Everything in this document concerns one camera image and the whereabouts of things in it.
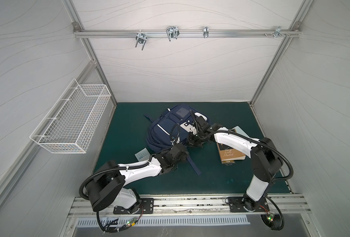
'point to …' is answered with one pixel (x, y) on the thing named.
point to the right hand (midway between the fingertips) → (184, 143)
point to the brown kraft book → (229, 155)
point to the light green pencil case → (239, 130)
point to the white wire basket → (67, 126)
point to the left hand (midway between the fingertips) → (183, 152)
